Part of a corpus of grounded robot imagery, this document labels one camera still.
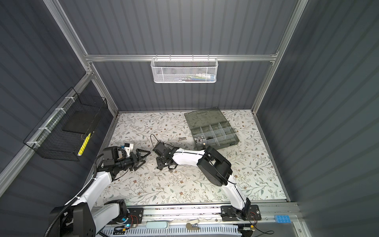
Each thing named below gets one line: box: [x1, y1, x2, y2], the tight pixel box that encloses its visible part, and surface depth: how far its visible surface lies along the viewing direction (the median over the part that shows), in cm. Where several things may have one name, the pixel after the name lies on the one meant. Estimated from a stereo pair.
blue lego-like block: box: [274, 215, 292, 224], surface depth 72 cm
